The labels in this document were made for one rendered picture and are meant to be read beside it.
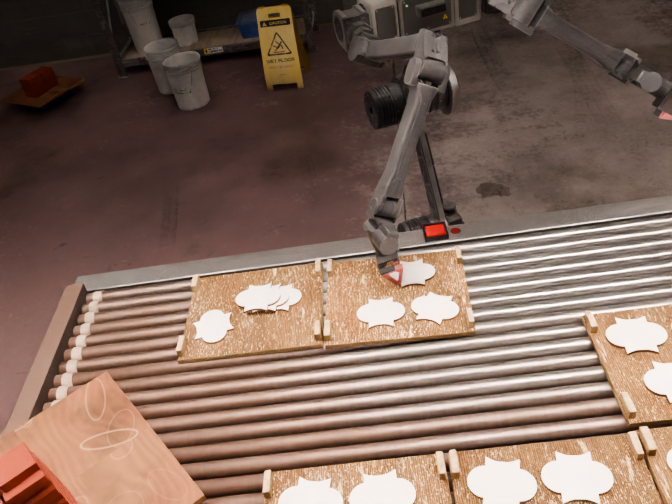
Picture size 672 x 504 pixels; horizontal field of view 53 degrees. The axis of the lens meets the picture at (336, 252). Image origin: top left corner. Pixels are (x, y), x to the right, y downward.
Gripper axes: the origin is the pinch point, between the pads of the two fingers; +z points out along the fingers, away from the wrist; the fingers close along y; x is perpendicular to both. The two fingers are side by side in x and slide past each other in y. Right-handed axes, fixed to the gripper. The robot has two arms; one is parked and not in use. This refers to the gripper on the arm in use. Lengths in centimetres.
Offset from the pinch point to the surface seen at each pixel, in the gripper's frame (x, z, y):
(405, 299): -0.7, 1.8, -10.9
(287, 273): 32.7, -6.6, 8.6
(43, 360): 101, -26, -15
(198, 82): 134, 46, 341
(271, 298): 36.1, -10.3, -4.8
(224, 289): 52, -12, 6
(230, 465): 47, -9, -57
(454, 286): -14.8, 5.4, -8.6
